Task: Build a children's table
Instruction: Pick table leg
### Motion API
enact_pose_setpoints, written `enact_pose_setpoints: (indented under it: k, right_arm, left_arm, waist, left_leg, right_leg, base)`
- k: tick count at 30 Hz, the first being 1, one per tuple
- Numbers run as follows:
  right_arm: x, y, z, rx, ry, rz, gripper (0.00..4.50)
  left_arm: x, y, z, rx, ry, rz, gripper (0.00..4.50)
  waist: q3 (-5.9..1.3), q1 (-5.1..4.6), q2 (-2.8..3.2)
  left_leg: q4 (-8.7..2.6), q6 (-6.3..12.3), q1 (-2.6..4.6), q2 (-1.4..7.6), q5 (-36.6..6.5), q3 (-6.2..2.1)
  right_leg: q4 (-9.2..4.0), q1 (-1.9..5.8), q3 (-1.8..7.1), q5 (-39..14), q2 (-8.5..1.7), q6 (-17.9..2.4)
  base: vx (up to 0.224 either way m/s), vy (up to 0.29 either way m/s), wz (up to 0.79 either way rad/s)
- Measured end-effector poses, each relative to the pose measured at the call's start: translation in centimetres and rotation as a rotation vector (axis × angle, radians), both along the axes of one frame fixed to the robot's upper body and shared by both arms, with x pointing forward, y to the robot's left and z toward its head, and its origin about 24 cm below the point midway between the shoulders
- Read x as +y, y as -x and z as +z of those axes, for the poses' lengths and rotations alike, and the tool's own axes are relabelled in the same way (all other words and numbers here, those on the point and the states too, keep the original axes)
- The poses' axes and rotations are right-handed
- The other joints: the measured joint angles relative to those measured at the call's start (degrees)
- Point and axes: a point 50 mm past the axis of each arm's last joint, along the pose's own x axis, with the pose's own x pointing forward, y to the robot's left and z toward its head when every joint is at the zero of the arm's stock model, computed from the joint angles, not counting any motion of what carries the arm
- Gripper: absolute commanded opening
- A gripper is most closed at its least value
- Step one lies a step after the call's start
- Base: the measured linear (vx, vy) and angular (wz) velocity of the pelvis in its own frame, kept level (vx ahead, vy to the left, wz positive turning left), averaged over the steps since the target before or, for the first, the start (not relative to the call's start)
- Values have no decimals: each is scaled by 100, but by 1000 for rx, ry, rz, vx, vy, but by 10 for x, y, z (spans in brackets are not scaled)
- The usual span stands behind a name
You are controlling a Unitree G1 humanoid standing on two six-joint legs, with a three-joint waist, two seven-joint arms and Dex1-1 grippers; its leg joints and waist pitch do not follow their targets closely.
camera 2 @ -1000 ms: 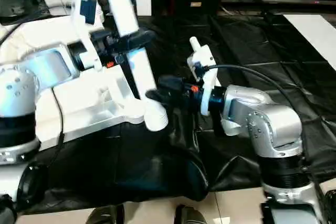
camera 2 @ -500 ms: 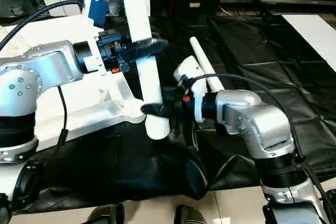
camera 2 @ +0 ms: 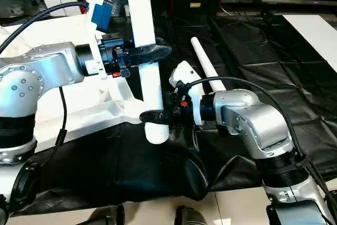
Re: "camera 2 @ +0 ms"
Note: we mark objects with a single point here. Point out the person's black shoes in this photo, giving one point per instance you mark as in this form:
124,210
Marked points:
192,216
105,215

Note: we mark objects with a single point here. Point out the white plastic table top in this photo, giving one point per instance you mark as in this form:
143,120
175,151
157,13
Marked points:
58,35

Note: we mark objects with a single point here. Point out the white flat board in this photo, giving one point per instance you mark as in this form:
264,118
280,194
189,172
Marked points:
316,35

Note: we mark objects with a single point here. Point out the white plastic table leg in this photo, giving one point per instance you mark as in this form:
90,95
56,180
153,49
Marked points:
139,3
208,67

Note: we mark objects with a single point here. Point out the black plastic mat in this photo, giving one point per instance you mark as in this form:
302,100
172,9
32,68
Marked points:
253,51

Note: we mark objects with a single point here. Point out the small yellow tag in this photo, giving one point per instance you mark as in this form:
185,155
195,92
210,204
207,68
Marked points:
195,5

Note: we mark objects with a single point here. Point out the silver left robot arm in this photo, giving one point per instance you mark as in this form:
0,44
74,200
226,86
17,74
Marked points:
31,77

